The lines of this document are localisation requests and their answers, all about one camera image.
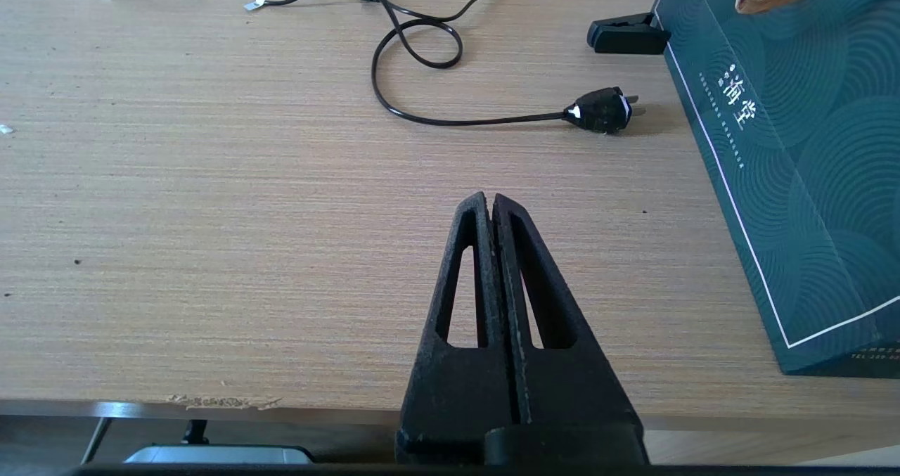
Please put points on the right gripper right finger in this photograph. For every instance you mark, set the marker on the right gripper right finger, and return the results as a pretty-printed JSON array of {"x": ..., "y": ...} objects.
[{"x": 576, "y": 384}]

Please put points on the dark framed board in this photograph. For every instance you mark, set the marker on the dark framed board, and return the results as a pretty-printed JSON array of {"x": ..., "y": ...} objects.
[{"x": 808, "y": 145}]

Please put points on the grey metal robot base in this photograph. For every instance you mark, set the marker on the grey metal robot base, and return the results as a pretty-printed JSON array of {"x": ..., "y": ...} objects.
[{"x": 218, "y": 454}]

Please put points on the black plastic clip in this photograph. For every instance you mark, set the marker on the black plastic clip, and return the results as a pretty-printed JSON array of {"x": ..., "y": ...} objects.
[{"x": 622, "y": 36}]

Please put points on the small silver connector tip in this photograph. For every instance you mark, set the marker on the small silver connector tip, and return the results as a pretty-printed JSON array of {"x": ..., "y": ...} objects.
[{"x": 254, "y": 3}]

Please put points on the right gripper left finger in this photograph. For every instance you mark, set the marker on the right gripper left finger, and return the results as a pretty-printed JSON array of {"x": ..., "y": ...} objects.
[{"x": 457, "y": 384}]

